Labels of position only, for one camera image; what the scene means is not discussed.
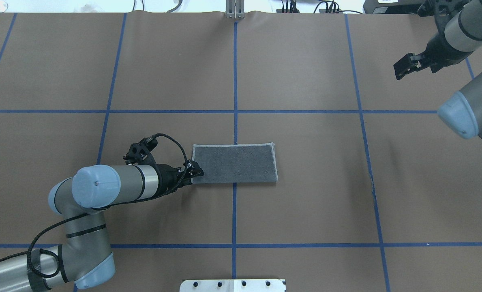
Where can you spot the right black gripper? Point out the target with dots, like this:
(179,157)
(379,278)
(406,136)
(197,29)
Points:
(441,51)

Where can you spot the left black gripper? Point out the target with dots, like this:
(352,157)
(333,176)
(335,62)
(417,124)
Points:
(168,176)

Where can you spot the pink and grey towel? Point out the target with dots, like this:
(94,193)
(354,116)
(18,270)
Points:
(240,163)

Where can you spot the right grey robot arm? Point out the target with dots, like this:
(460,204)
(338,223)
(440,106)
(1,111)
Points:
(459,34)

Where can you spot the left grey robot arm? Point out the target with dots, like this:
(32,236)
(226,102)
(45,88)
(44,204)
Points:
(77,250)

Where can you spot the black equipment box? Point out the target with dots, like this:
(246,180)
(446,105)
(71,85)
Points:
(403,7)

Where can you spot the brown table cover sheet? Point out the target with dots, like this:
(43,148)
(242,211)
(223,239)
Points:
(363,202)

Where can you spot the blue tape line lengthwise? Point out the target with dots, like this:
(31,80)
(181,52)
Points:
(235,140)

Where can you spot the blue tape line crosswise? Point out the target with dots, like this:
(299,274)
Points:
(143,111)

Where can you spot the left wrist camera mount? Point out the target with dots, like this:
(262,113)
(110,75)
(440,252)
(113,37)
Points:
(140,153)

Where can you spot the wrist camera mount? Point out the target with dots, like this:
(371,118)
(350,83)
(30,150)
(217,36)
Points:
(442,10)
(140,153)

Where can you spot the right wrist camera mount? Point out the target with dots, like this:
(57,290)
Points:
(442,10)

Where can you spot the white metal base plate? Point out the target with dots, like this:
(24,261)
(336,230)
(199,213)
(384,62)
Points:
(233,285)

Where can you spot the grey metal bracket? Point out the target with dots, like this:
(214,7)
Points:
(234,9)

